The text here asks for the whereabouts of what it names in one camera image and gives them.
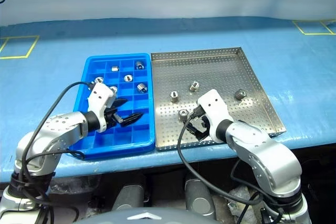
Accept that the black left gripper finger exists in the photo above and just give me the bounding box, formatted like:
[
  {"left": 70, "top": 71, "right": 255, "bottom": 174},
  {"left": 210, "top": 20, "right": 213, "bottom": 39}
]
[
  {"left": 119, "top": 112, "right": 144, "bottom": 128},
  {"left": 111, "top": 98, "right": 129, "bottom": 110}
]

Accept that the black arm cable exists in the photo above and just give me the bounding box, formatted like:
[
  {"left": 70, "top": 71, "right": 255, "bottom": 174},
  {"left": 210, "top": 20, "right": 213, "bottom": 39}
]
[
  {"left": 177, "top": 105, "right": 266, "bottom": 206},
  {"left": 9, "top": 81, "right": 95, "bottom": 210}
]

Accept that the perforated metal tray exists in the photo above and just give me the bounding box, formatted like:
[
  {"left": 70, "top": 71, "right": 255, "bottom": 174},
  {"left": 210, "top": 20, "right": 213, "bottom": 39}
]
[{"left": 151, "top": 47, "right": 287, "bottom": 152}]

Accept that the grey rounded shape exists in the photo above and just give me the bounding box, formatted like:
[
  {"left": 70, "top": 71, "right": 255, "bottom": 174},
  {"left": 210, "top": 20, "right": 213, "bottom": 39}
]
[
  {"left": 112, "top": 184, "right": 145, "bottom": 212},
  {"left": 184, "top": 178, "right": 216, "bottom": 217}
]

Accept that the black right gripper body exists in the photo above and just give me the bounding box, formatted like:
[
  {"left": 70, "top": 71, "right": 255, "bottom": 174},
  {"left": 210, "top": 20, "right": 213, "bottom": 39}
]
[{"left": 194, "top": 116, "right": 212, "bottom": 141}]

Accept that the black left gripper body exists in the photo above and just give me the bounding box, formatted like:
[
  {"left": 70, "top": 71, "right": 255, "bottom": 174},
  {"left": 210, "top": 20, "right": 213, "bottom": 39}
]
[{"left": 104, "top": 105, "right": 124, "bottom": 129}]

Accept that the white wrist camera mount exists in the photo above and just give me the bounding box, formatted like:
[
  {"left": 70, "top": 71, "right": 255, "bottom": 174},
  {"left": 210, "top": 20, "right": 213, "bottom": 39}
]
[
  {"left": 197, "top": 89, "right": 235, "bottom": 145},
  {"left": 87, "top": 82, "right": 117, "bottom": 133}
]

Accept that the yellow tape square marking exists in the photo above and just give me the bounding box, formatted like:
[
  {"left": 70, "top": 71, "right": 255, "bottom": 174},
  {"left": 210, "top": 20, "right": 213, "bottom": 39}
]
[
  {"left": 320, "top": 19, "right": 336, "bottom": 34},
  {"left": 0, "top": 35, "right": 40, "bottom": 60},
  {"left": 292, "top": 20, "right": 334, "bottom": 36}
]

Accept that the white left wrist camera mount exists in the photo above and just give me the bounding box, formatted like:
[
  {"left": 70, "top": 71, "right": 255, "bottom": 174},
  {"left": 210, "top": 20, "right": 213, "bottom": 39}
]
[{"left": 87, "top": 82, "right": 117, "bottom": 133}]

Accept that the grey robot torso with emblem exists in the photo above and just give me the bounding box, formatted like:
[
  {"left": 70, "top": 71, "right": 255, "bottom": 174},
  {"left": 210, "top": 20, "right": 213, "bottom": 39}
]
[{"left": 72, "top": 206, "right": 220, "bottom": 224}]

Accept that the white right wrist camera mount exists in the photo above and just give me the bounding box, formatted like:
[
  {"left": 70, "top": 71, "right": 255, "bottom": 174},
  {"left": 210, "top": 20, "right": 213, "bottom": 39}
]
[{"left": 197, "top": 89, "right": 235, "bottom": 145}]

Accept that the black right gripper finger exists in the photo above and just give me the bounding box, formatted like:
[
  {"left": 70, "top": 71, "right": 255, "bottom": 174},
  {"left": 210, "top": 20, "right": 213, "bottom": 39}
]
[{"left": 186, "top": 125, "right": 202, "bottom": 142}]

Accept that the blue compartment tray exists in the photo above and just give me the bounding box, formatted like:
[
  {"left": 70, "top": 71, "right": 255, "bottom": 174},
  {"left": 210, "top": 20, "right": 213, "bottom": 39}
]
[{"left": 72, "top": 52, "right": 156, "bottom": 161}]

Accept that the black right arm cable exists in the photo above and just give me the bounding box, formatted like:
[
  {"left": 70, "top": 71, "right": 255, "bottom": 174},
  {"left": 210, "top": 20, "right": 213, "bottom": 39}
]
[{"left": 177, "top": 105, "right": 266, "bottom": 206}]

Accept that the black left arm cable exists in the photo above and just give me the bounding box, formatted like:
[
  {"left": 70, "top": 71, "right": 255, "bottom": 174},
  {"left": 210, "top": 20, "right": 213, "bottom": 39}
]
[{"left": 9, "top": 81, "right": 95, "bottom": 210}]

